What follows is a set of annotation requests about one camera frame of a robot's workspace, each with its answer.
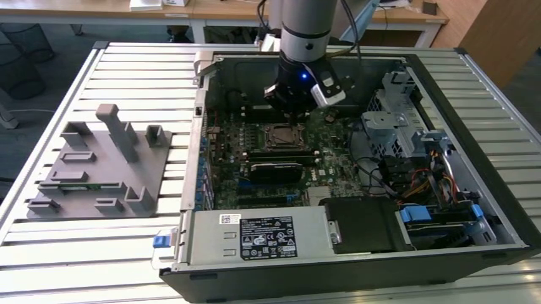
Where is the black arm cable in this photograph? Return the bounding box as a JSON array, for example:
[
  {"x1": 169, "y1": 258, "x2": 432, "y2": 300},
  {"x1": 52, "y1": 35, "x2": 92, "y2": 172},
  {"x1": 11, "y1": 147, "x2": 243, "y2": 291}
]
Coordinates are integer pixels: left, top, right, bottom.
[{"x1": 340, "y1": 0, "x2": 364, "y2": 63}]

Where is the wooden cabinet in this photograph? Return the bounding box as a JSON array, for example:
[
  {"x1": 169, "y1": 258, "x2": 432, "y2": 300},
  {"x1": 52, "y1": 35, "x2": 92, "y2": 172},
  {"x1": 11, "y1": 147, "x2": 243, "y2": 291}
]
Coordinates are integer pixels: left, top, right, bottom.
[{"x1": 432, "y1": 0, "x2": 541, "y2": 88}]

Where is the silver drive cage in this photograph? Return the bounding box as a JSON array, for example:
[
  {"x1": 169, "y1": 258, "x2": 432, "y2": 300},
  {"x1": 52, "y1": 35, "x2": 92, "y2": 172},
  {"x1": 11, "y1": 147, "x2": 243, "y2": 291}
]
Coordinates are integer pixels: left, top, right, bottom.
[{"x1": 358, "y1": 71, "x2": 429, "y2": 159}]

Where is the silver disk bay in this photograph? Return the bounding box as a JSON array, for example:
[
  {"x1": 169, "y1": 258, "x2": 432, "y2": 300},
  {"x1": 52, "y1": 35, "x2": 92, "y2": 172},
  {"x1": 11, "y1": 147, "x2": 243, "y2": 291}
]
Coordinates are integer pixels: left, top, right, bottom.
[{"x1": 396, "y1": 189, "x2": 529, "y2": 253}]

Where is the green RAM stick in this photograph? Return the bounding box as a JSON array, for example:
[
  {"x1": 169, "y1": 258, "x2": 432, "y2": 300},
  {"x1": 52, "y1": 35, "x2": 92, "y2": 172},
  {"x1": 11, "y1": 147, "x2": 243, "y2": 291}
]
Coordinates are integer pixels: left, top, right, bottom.
[
  {"x1": 249, "y1": 155, "x2": 318, "y2": 166},
  {"x1": 59, "y1": 182, "x2": 120, "y2": 193}
]

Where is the grey plastic parts rack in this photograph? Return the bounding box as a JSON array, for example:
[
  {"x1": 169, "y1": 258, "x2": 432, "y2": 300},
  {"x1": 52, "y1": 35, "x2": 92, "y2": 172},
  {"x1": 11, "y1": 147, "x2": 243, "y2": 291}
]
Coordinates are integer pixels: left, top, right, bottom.
[{"x1": 26, "y1": 103, "x2": 175, "y2": 220}]

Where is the black PC case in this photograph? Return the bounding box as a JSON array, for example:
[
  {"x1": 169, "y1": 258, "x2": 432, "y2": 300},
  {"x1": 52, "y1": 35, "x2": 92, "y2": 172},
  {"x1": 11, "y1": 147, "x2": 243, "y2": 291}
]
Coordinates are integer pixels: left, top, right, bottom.
[{"x1": 158, "y1": 47, "x2": 537, "y2": 304}]

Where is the metal socket cover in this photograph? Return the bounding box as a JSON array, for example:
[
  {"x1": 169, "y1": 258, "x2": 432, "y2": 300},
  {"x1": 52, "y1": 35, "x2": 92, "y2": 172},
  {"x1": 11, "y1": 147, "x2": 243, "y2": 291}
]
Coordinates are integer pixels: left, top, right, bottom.
[{"x1": 265, "y1": 124, "x2": 303, "y2": 149}]

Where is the green motherboard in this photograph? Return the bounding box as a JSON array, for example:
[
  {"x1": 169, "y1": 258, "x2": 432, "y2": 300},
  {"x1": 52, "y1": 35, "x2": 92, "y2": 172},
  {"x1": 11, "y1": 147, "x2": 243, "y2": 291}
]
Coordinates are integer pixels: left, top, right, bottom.
[{"x1": 202, "y1": 106, "x2": 384, "y2": 212}]

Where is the silver power supply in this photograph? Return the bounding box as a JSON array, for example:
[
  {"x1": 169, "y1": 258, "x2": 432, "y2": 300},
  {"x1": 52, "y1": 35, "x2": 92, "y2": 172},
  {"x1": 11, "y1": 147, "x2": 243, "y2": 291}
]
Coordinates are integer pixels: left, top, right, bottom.
[{"x1": 186, "y1": 207, "x2": 336, "y2": 266}]

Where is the black graphics card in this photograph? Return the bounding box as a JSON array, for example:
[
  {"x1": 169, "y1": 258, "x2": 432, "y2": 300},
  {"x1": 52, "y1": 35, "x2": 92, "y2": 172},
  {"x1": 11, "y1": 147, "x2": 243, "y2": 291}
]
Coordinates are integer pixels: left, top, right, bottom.
[{"x1": 247, "y1": 162, "x2": 305, "y2": 185}]

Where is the orange wire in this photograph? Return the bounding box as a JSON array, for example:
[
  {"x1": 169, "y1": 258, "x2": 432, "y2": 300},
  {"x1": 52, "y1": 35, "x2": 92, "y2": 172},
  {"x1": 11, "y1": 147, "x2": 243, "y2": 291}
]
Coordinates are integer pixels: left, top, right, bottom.
[{"x1": 445, "y1": 175, "x2": 462, "y2": 199}]

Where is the black expansion slot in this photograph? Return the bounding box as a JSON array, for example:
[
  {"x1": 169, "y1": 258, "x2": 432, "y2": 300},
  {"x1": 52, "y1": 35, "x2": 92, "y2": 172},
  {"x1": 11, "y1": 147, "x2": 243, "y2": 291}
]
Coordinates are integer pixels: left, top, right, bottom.
[{"x1": 234, "y1": 195, "x2": 289, "y2": 208}]

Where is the wooden desk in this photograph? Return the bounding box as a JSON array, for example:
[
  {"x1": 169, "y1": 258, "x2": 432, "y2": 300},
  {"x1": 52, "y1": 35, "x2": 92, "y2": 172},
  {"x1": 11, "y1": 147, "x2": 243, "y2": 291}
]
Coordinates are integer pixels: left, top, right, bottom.
[{"x1": 0, "y1": 0, "x2": 450, "y2": 48}]

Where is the hard disk in blue carrier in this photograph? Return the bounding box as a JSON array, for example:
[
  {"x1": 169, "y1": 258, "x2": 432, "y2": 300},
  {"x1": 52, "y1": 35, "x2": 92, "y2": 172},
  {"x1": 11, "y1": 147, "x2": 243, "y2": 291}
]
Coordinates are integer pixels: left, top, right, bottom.
[{"x1": 400, "y1": 204, "x2": 482, "y2": 250}]

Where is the CPU socket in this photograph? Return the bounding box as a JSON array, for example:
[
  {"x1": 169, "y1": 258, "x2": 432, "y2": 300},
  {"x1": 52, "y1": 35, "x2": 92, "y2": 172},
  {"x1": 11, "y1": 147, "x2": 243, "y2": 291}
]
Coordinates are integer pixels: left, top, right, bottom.
[{"x1": 262, "y1": 122, "x2": 307, "y2": 151}]

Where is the silver chipset heatsink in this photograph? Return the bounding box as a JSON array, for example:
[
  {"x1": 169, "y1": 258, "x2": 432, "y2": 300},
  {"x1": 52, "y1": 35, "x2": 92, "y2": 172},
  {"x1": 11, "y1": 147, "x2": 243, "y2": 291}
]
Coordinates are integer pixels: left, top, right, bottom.
[{"x1": 306, "y1": 186, "x2": 334, "y2": 203}]

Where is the black plastic shroud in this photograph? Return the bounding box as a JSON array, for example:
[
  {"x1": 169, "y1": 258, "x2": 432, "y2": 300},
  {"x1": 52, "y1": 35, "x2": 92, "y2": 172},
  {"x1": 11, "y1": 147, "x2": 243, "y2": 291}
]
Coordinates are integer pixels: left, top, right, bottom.
[{"x1": 317, "y1": 196, "x2": 414, "y2": 255}]

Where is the yellow wire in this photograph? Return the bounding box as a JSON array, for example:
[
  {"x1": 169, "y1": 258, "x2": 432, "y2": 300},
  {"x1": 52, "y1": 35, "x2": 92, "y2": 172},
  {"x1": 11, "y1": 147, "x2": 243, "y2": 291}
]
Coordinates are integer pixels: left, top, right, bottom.
[{"x1": 401, "y1": 185, "x2": 429, "y2": 199}]

